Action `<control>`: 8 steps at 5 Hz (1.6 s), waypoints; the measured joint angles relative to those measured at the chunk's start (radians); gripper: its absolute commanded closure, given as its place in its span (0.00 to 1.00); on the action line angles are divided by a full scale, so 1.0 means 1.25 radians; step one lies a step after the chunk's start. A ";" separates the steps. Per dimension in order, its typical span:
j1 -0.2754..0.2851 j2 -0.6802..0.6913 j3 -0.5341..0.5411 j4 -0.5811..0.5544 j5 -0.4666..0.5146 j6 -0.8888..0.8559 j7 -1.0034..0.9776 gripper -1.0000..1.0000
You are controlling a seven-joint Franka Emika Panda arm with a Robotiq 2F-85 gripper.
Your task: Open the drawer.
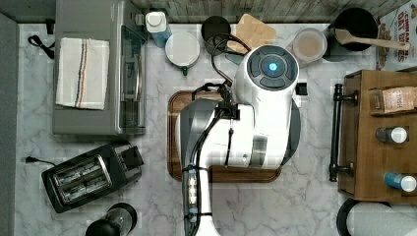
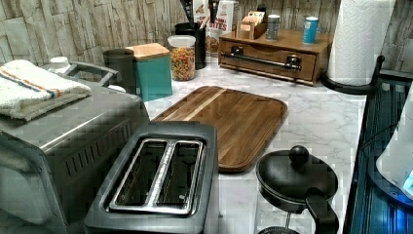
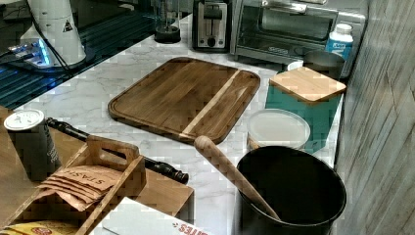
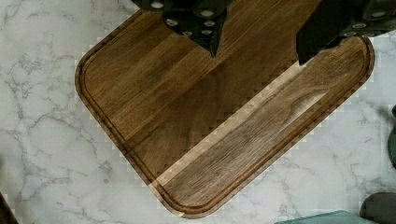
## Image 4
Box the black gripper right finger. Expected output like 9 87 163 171
296 0 396 65

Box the wooden cutting board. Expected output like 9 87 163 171
75 0 375 218

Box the teal canister with wooden lid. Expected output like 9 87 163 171
275 210 378 224

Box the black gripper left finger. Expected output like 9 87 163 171
131 0 233 59

